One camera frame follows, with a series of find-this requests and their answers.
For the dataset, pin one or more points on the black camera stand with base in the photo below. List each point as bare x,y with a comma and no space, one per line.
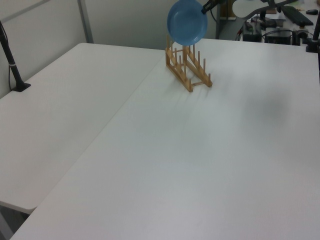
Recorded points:
11,60

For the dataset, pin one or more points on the black clamped camera stand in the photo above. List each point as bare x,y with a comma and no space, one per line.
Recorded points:
314,37

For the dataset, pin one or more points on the black computer mouse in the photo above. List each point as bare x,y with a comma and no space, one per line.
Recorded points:
311,11

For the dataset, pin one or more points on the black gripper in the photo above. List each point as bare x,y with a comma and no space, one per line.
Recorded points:
219,1

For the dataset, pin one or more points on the wooden plate rack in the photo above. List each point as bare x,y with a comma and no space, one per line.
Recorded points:
186,67

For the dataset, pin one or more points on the black computer keyboard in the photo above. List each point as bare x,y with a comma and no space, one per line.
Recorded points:
297,16

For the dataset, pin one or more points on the small dark desk device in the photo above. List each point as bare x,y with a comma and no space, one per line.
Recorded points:
271,23

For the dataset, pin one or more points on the black electronics box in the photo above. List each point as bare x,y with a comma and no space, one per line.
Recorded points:
278,37

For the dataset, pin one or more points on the blue round plate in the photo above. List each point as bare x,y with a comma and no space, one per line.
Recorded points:
187,21

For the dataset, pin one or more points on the dark box with green light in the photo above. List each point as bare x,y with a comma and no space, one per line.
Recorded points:
252,33

